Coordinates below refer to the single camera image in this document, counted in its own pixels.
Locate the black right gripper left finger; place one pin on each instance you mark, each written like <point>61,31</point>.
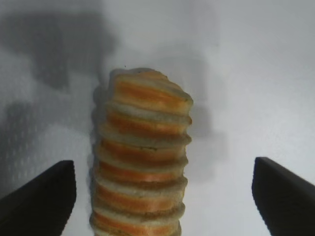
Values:
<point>37,204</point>

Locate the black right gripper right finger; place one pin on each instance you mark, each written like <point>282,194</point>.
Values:
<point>288,204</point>

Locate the long striped bread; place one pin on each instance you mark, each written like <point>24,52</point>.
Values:
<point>140,159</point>

